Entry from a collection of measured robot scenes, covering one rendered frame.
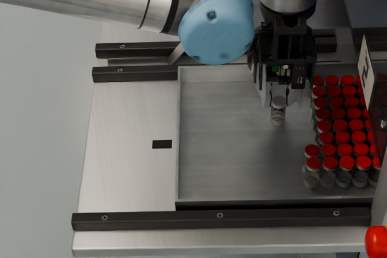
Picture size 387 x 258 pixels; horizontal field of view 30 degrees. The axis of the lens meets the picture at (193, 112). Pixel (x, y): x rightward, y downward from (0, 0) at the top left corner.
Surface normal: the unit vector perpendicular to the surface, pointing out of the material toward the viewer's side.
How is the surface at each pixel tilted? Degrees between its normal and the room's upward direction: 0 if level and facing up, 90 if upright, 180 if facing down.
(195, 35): 90
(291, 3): 90
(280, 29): 90
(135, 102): 0
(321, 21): 0
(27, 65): 0
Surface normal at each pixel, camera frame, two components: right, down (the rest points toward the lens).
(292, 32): 0.00, 0.74
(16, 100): -0.04, -0.67
